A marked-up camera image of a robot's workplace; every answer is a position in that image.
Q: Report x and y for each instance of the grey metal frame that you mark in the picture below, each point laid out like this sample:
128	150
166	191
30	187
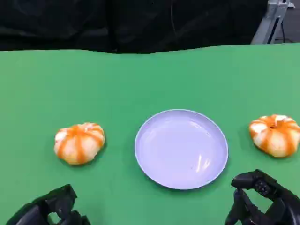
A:
269	22

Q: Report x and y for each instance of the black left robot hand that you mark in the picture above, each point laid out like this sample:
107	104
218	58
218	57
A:
37	211

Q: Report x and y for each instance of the orange and white bread roll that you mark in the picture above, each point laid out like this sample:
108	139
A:
275	135
79	143

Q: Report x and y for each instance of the lilac plate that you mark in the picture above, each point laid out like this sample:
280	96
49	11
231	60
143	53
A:
181	149

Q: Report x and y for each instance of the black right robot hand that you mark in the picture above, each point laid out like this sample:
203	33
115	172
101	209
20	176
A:
264	201

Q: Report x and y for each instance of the black backdrop curtain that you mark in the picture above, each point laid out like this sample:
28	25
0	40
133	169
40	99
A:
126	23

